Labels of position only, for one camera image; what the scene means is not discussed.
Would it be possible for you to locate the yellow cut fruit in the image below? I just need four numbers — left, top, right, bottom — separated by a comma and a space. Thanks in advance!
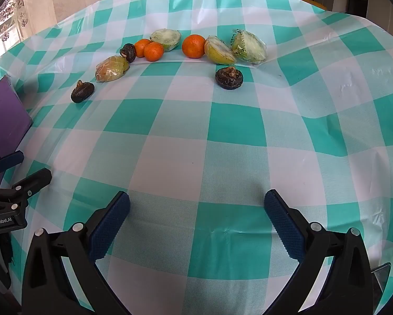
204, 35, 236, 65

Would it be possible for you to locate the yellow-green cut fruit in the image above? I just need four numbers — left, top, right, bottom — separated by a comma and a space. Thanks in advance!
95, 56, 130, 82

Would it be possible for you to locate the small orange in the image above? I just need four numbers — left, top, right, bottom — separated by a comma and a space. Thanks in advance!
144, 42, 165, 62
134, 39, 152, 59

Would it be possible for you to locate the floral lace curtain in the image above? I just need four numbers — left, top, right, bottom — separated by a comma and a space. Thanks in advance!
0, 0, 29, 69

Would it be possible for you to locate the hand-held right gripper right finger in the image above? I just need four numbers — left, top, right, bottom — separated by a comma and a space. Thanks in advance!
264, 188, 374, 315

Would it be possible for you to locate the pale green cut fruit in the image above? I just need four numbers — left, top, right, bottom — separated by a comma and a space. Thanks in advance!
150, 29, 182, 52

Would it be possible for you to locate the green checked tablecloth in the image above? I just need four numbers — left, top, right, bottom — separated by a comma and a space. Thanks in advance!
0, 0, 393, 315

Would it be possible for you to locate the purple cardboard box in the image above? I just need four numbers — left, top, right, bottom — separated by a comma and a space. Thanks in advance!
0, 74, 33, 187

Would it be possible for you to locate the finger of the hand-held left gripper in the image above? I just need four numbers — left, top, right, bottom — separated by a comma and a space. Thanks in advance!
0, 167, 53, 206
0, 150, 24, 186

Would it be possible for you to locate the dark shrivelled fruit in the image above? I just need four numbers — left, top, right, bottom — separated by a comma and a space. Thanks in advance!
120, 43, 137, 64
71, 80, 95, 104
215, 66, 244, 90

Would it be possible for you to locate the large orange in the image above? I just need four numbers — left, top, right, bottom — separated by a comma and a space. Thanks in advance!
182, 34, 206, 59

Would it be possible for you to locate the green netted cut fruit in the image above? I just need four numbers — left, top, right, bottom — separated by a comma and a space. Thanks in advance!
231, 29, 268, 65

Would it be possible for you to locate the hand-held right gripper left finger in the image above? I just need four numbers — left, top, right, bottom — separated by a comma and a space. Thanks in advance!
21, 190, 131, 315

